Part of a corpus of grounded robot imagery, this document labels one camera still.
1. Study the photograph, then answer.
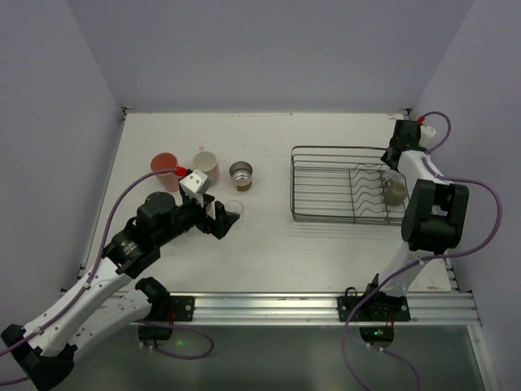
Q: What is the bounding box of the clear glass cup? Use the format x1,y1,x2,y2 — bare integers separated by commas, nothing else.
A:
382,169,402,183
225,200,244,231

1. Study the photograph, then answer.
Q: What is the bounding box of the steel cup with brown band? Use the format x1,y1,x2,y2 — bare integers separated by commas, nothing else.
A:
229,161,253,191

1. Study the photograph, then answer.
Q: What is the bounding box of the olive ceramic cup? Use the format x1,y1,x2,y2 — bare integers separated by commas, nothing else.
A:
384,181,408,206

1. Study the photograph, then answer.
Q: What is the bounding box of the pink plastic tumbler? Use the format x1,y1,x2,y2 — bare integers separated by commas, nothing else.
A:
150,152,179,192

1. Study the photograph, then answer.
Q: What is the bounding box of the pink ceramic mug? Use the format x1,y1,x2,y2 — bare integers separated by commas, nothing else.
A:
192,151,220,187

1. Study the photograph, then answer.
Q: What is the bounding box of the beige plastic tumbler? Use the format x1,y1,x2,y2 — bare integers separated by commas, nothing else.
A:
206,203,216,220

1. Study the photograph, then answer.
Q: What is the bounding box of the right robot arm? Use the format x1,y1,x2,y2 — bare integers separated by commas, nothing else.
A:
365,120,469,300

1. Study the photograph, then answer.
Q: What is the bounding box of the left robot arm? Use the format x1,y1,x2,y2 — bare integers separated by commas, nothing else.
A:
1,192,240,390

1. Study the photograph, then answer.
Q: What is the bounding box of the left controller board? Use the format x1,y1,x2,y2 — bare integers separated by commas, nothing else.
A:
138,325,173,343

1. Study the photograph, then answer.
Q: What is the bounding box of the controller board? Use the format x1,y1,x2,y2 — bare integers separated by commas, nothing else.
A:
359,325,395,349
138,325,173,343

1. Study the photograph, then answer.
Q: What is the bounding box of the right controller board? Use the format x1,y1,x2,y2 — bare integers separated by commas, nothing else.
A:
359,325,395,349

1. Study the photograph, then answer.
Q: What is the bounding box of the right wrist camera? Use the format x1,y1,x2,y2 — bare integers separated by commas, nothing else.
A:
419,125,436,149

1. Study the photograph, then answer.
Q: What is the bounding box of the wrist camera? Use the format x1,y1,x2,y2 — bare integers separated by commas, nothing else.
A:
419,125,436,149
179,169,213,204

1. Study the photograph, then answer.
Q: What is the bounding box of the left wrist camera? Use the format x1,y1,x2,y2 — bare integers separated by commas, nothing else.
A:
179,169,213,204

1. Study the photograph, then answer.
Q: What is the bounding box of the wire dish rack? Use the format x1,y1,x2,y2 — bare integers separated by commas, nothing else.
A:
290,146,409,226

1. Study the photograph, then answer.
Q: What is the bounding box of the aluminium mounting rail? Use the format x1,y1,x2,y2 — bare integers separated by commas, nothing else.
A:
56,291,477,326

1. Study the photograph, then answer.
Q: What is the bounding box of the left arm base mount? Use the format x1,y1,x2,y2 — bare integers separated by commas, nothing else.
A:
167,296,195,324

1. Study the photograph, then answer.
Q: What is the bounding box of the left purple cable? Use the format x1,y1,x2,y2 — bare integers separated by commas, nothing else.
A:
0,165,215,384

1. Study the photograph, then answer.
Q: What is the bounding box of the purple cable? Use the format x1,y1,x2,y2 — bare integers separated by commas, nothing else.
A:
339,110,504,391
0,165,215,384

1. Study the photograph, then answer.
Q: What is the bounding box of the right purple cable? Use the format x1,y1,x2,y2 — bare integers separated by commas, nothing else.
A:
339,110,504,391

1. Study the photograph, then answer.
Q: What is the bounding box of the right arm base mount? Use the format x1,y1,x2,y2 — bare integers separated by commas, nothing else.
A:
336,287,411,323

